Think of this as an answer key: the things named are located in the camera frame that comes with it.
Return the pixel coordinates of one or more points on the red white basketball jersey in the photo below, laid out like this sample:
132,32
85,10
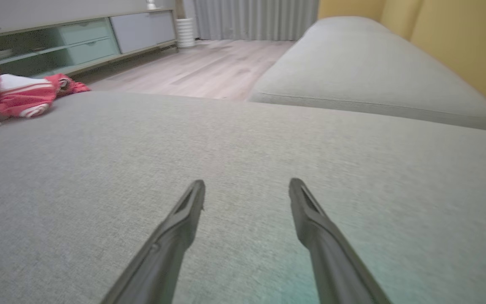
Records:
23,99

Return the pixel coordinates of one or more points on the low grey green TV cabinet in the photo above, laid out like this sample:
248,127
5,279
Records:
141,31

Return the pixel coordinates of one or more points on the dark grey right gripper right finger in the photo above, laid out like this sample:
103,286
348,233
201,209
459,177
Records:
331,261

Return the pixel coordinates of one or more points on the white ribbed floor vase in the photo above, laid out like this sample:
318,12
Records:
185,33

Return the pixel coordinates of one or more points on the grey pleated curtain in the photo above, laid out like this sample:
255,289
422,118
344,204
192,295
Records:
255,19

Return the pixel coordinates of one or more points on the small white ornament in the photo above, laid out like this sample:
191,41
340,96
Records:
151,4

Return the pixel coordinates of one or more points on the grey sofa chaise cushion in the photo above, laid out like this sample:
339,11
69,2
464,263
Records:
352,71

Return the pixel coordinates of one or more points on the yellow sofa back cushion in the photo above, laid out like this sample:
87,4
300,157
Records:
399,14
471,46

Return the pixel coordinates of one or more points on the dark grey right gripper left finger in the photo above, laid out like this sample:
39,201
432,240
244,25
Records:
163,257

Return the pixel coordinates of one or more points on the large grey sofa seat cushion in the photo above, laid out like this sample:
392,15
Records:
243,139

